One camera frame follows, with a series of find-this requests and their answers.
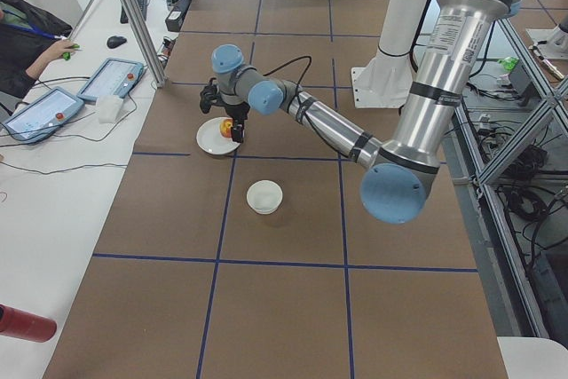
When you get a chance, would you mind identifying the teach pendant tablet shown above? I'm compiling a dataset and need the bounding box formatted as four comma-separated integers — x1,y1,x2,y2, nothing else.
2,87,84,144
76,58,145,102

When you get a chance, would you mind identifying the white round plate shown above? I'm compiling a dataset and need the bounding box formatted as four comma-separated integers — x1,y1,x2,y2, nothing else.
196,117,241,155

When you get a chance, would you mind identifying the white tissue pack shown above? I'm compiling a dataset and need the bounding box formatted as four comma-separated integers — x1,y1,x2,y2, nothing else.
95,95,123,124

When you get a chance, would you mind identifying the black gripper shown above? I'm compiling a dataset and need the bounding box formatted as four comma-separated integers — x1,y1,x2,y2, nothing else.
225,102,250,144

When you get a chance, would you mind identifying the brown paper table cover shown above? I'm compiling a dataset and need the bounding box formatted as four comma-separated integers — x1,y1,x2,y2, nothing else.
45,0,506,378

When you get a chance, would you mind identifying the black box device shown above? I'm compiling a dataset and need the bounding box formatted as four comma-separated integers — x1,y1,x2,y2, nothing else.
165,0,191,33

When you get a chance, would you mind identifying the red cylinder bottle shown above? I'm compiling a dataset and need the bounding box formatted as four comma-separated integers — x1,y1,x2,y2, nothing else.
1,305,57,343

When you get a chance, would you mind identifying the aluminium frame post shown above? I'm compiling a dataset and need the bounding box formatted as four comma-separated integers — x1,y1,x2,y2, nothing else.
121,0,167,88

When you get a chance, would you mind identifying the red yellow apple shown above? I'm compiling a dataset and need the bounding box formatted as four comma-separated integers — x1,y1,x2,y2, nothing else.
219,118,232,138

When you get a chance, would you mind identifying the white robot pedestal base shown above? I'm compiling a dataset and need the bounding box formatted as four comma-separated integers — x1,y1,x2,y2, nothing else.
351,0,430,108

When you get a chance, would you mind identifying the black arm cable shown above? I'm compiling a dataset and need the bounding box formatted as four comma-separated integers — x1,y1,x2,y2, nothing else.
261,55,312,87

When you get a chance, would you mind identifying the white bowl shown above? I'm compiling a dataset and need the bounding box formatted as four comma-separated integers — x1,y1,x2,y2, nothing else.
246,180,283,215

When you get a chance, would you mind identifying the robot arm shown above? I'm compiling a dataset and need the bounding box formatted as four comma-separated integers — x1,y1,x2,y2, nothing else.
200,0,521,224

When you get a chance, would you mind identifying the near teach pendant tablet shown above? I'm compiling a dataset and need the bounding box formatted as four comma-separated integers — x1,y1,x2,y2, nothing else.
2,87,84,144

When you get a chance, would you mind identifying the seated person in black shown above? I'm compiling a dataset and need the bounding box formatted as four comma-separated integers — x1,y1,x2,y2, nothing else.
1,0,77,99

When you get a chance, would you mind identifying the black computer mouse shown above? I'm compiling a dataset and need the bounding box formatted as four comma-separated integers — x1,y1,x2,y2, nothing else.
106,36,127,49

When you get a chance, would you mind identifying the far teach pendant tablet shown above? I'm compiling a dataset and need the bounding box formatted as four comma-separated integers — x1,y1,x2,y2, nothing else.
76,58,145,102

